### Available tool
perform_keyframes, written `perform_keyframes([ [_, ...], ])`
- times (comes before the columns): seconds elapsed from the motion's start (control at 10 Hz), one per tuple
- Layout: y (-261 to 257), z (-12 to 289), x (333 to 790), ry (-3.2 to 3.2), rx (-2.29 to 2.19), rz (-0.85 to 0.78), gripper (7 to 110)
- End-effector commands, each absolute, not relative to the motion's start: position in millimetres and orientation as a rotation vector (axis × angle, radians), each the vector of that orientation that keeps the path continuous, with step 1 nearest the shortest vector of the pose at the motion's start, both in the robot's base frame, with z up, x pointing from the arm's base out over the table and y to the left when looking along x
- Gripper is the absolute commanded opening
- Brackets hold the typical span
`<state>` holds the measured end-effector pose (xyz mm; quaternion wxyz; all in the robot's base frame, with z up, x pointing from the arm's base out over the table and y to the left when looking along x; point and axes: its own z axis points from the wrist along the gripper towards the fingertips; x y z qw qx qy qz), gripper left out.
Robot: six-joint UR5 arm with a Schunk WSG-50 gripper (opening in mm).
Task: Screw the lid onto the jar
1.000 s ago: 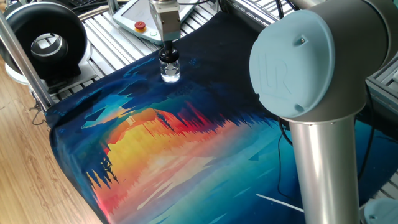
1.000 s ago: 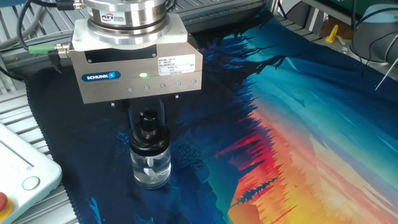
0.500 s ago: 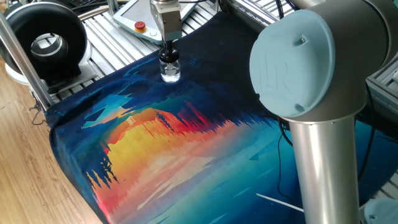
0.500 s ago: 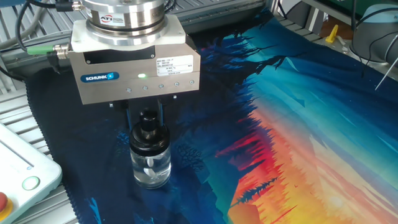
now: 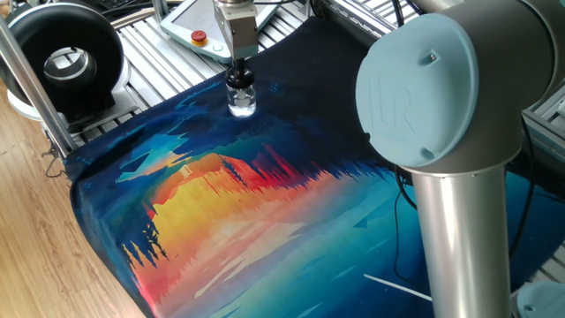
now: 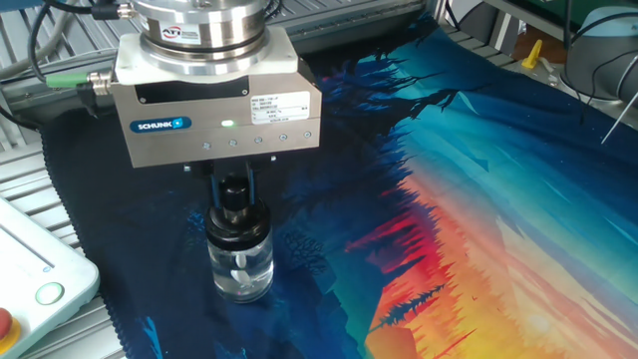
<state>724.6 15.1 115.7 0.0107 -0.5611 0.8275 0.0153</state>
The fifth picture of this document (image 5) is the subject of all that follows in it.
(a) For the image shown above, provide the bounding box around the thin white cable tie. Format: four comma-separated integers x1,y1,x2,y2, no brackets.
363,273,433,302

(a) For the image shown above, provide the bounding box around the clear glass jar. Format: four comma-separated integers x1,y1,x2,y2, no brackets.
226,82,258,118

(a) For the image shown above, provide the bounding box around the black table cable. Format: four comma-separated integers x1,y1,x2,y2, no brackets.
308,0,425,27

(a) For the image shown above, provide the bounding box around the aluminium frame post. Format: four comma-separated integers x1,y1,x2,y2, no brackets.
0,16,79,159

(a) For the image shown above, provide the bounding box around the silver Schunk gripper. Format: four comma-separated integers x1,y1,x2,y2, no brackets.
213,2,260,76

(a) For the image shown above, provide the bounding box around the aluminium rail with screws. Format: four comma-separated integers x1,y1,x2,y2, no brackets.
317,0,389,48

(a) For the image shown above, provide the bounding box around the colourful sunset print cloth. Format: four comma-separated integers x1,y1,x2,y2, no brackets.
64,17,565,318

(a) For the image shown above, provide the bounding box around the white teach pendant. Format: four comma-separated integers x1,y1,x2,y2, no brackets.
159,0,283,64

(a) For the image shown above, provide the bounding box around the black knobbed jar lid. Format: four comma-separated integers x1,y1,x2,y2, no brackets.
225,59,256,89

